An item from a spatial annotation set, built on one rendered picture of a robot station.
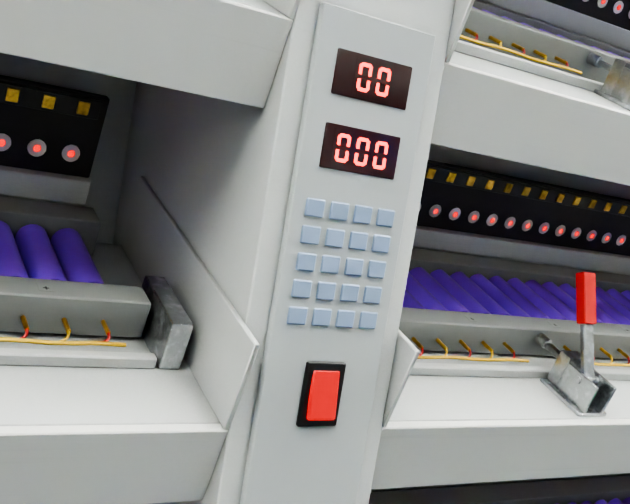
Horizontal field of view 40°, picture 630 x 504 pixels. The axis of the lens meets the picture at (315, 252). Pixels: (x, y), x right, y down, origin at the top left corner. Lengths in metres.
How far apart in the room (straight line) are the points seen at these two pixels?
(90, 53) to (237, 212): 0.11
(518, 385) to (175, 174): 0.27
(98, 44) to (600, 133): 0.32
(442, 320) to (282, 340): 0.18
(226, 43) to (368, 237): 0.12
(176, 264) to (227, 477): 0.13
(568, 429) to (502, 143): 0.19
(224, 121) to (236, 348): 0.12
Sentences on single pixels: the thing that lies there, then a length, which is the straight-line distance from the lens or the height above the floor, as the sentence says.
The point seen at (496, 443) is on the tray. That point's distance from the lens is 0.56.
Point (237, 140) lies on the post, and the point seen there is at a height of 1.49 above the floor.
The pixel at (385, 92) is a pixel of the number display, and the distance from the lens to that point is 0.45.
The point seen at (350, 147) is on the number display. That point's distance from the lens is 0.44.
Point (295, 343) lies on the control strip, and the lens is 0.44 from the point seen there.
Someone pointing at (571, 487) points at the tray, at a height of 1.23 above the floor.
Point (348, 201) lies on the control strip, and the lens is 0.44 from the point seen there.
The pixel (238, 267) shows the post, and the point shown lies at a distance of 0.44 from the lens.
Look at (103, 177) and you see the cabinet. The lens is 0.60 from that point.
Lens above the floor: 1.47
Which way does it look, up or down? 4 degrees down
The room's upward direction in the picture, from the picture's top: 9 degrees clockwise
